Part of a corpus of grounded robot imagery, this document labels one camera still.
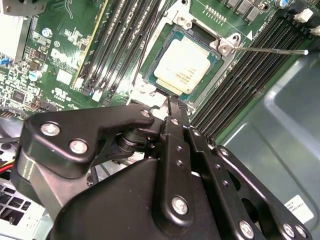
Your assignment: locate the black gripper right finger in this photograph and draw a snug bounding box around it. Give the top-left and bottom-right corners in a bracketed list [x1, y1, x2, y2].
[178, 99, 313, 240]

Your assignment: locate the metal socket cover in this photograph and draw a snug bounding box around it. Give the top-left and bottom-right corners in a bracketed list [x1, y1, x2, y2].
[128, 83, 171, 111]

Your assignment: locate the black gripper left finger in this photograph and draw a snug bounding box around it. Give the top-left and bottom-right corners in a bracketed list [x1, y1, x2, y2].
[9, 96, 192, 223]

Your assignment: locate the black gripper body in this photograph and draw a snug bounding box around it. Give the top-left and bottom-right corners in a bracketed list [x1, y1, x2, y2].
[49, 158, 236, 240]

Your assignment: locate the silver-topped CPU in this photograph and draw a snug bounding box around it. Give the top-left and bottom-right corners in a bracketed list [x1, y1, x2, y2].
[147, 32, 219, 97]

